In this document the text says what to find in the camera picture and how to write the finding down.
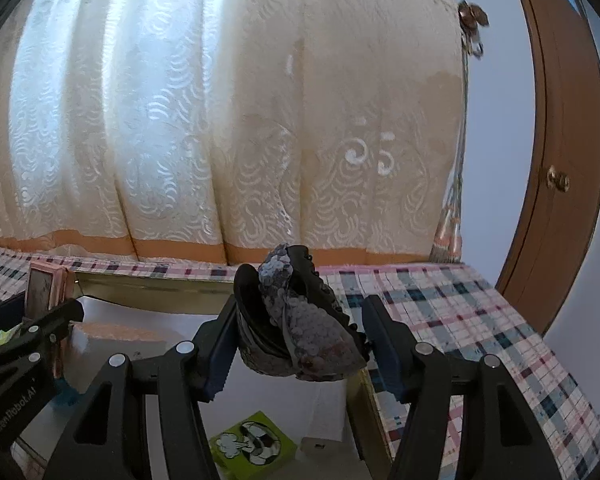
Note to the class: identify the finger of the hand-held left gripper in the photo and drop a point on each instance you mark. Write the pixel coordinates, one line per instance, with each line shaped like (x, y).
(55, 322)
(5, 310)

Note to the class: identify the blue toy brick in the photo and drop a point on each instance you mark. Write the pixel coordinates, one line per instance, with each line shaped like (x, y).
(69, 401)

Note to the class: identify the green football print card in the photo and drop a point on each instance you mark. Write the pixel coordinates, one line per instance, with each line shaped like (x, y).
(252, 445)

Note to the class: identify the brass curtain hook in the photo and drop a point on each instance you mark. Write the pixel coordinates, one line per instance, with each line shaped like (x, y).
(472, 15)

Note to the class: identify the white paper sheet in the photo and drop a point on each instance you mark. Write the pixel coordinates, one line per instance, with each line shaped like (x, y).
(325, 405)

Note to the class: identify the gold metal tin box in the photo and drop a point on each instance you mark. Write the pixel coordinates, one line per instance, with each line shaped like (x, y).
(155, 285)

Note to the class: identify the brown wooden door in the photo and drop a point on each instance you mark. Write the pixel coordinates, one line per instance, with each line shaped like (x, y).
(565, 110)

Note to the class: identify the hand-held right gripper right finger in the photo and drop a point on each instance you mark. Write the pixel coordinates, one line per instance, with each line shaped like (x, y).
(387, 355)

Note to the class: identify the brass door knob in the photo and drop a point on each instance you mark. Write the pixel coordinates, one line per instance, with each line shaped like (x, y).
(557, 178)

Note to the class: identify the white charger adapter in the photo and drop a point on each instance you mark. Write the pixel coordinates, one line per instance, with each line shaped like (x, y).
(320, 446)

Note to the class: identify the rose gold rectangular case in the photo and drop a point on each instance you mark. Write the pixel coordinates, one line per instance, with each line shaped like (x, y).
(45, 290)

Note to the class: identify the curtain tieback tassel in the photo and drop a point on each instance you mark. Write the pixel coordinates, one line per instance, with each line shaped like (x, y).
(447, 240)

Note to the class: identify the plaid tablecloth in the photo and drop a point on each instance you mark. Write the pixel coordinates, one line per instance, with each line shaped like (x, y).
(480, 335)

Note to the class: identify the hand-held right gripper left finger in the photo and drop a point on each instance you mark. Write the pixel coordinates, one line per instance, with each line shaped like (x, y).
(219, 365)

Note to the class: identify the cream patterned curtain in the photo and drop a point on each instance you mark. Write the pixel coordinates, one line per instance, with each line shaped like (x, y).
(230, 110)

